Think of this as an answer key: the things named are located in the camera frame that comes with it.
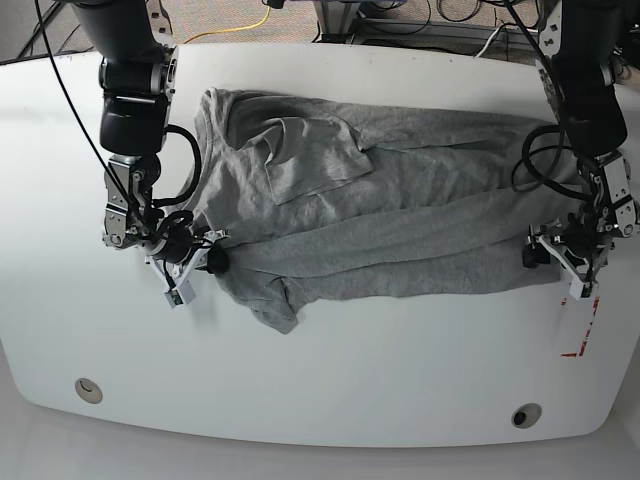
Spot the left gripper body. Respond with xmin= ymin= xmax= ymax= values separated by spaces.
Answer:
xmin=527 ymin=220 xmax=615 ymax=284

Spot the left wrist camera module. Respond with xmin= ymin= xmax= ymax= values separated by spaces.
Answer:
xmin=569 ymin=279 xmax=598 ymax=300

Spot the grey t-shirt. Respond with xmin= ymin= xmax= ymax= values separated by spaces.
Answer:
xmin=188 ymin=88 xmax=579 ymax=334

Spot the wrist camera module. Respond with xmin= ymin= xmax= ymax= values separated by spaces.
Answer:
xmin=569 ymin=279 xmax=598 ymax=300
xmin=163 ymin=282 xmax=196 ymax=309

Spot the left table grommet hole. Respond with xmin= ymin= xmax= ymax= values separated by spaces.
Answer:
xmin=74 ymin=378 xmax=103 ymax=405

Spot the yellow cable on floor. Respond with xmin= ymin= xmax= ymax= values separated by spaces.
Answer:
xmin=185 ymin=0 xmax=284 ymax=44

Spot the white cable on floor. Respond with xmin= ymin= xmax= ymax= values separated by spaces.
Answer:
xmin=474 ymin=21 xmax=541 ymax=59

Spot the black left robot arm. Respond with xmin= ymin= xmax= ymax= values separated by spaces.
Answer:
xmin=515 ymin=1 xmax=639 ymax=300

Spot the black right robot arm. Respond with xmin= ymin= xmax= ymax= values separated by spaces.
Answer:
xmin=71 ymin=1 xmax=229 ymax=307

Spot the right table grommet hole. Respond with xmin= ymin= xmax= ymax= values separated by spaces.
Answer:
xmin=511 ymin=403 xmax=542 ymax=429

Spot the red tape rectangle marking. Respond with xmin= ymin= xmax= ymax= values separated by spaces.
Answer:
xmin=554 ymin=295 xmax=600 ymax=358

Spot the table grommet hole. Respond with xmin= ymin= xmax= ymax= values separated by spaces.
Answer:
xmin=74 ymin=378 xmax=103 ymax=405
xmin=511 ymin=403 xmax=542 ymax=429

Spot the aluminium frame structure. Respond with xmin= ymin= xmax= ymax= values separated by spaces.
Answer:
xmin=312 ymin=1 xmax=543 ymax=57

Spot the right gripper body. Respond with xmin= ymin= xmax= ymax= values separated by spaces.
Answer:
xmin=145 ymin=230 xmax=229 ymax=293

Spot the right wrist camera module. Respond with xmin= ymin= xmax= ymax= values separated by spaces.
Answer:
xmin=163 ymin=282 xmax=196 ymax=309

